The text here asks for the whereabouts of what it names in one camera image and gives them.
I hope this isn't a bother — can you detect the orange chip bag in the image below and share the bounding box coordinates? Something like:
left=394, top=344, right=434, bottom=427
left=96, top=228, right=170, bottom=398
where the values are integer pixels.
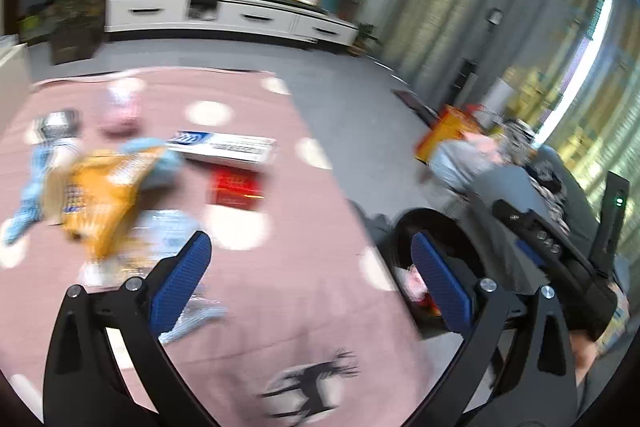
left=60, top=146, right=165, bottom=261

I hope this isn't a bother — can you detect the black round trash bin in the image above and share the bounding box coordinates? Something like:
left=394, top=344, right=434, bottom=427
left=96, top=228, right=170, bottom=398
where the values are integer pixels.
left=383, top=208, right=485, bottom=336

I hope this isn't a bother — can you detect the grey sofa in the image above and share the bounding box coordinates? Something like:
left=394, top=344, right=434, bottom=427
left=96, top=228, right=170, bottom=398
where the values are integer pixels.
left=470, top=143, right=632, bottom=308

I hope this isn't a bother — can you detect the clothes pile on sofa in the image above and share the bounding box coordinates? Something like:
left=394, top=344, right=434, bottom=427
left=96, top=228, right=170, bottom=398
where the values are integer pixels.
left=501, top=118, right=570, bottom=235

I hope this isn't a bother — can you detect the white grey plastic bag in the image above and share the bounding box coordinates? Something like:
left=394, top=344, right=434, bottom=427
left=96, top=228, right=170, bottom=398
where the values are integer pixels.
left=427, top=132, right=504, bottom=193

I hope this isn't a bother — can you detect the pink polka dot rug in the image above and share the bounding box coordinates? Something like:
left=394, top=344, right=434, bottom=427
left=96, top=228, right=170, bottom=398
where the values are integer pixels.
left=1, top=68, right=432, bottom=426

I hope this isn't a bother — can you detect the orange shopping bag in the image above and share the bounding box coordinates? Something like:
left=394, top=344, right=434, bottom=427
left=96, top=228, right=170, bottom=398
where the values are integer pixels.
left=414, top=105, right=483, bottom=164

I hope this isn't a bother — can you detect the red shiny box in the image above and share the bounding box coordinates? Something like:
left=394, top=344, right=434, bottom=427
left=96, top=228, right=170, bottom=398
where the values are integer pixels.
left=208, top=165, right=264, bottom=210

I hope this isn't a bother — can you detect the blue knitted cloth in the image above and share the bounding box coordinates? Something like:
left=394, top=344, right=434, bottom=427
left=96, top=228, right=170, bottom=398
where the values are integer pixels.
left=1, top=138, right=184, bottom=246

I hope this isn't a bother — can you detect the white blue toothpaste box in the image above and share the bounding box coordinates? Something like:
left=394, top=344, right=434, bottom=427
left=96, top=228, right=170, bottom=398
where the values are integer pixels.
left=166, top=131, right=277, bottom=167

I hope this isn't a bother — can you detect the black plastic bag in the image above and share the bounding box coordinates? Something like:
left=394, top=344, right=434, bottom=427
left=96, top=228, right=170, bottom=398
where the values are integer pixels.
left=35, top=108, right=80, bottom=140

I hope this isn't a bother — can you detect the pink plastic bag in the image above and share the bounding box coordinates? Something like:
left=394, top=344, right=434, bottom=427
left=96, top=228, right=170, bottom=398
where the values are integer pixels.
left=99, top=77, right=144, bottom=135

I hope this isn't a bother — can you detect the grey beige curtain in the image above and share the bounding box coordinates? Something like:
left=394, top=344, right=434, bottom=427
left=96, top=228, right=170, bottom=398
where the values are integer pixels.
left=380, top=0, right=639, bottom=202

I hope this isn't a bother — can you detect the potted plant by cabinet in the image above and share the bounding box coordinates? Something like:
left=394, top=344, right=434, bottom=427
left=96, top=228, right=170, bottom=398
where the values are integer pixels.
left=348, top=23, right=378, bottom=56

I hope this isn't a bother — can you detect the large plant left of cabinet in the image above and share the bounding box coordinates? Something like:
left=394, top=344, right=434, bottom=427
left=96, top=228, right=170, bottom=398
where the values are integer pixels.
left=49, top=0, right=105, bottom=65

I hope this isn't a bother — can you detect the white TV cabinet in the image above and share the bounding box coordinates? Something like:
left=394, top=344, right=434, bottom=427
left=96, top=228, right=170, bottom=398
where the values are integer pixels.
left=104, top=0, right=358, bottom=48

